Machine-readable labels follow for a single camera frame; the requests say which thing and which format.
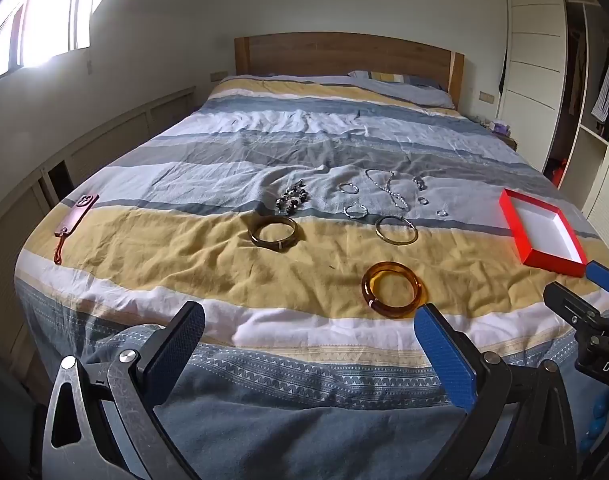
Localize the white wardrobe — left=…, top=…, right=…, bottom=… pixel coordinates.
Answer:
left=497, top=0, right=609, bottom=221

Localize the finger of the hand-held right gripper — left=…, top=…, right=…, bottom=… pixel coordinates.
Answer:
left=585, top=260, right=609, bottom=306
left=543, top=281, right=602, bottom=333

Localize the black beaded necklace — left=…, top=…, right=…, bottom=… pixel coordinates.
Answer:
left=275, top=180, right=312, bottom=218

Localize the dark brown bangle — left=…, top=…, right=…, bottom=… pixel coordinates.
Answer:
left=249, top=216, right=301, bottom=251

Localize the bed with striped duvet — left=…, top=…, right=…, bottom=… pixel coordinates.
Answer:
left=14, top=74, right=609, bottom=480

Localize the striped pillow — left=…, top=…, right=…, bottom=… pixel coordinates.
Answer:
left=347, top=70, right=457, bottom=108

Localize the red cardboard box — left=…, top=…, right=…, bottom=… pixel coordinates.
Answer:
left=499, top=188, right=588, bottom=278

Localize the silver chain necklace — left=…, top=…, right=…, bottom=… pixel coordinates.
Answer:
left=365, top=168, right=411, bottom=212

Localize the wooden bed headboard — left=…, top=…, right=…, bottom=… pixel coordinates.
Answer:
left=234, top=32, right=465, bottom=96

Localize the person's right hand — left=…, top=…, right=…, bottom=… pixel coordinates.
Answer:
left=581, top=390, right=609, bottom=456

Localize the thin gold bangle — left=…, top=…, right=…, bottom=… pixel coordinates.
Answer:
left=375, top=215, right=419, bottom=247

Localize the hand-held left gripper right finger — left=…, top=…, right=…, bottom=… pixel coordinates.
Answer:
left=413, top=303, right=577, bottom=480

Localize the thick amber bangle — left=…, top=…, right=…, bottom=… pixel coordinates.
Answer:
left=361, top=261, right=427, bottom=319

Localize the window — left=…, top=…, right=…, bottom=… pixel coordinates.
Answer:
left=0, top=0, right=135, bottom=86

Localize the striped hanging shirt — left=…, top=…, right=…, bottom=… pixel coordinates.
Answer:
left=591, top=50, right=609, bottom=123

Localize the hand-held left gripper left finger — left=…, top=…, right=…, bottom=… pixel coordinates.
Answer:
left=44, top=301, right=206, bottom=480

